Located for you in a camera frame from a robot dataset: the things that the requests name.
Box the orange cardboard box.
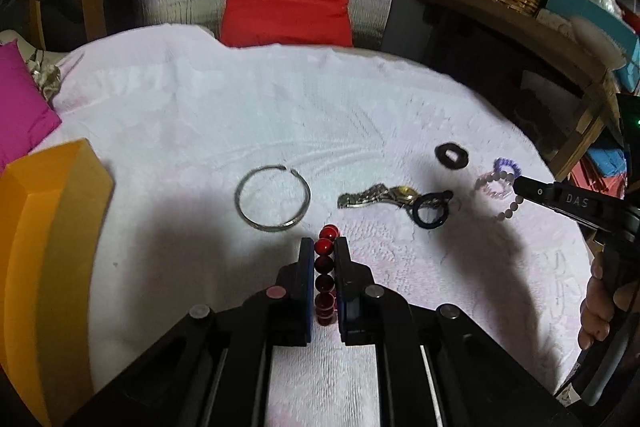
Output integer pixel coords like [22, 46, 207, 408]
[1, 139, 114, 426]

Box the silver metal bangle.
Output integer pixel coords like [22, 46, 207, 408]
[233, 163, 313, 233]

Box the white pearl bead bracelet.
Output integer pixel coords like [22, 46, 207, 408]
[474, 171, 525, 223]

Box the purple bead bracelet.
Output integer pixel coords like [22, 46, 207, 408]
[492, 157, 522, 180]

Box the person right hand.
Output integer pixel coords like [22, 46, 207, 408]
[577, 253, 639, 350]

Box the silver gold wristwatch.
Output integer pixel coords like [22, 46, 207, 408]
[337, 183, 420, 209]

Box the patterned grey white cloth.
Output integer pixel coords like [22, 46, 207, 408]
[26, 50, 62, 105]

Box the red cushion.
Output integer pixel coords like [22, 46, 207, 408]
[220, 0, 352, 48]

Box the red bead bracelet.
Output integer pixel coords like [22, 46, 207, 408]
[312, 223, 342, 327]

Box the magenta cushion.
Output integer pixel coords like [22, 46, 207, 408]
[0, 41, 61, 170]

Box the black scrunchie ring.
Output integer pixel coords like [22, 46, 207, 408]
[434, 141, 471, 170]

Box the wooden shelf rack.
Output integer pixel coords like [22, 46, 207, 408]
[423, 0, 622, 180]

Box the black hair tie loop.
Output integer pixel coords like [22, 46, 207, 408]
[410, 189, 456, 230]

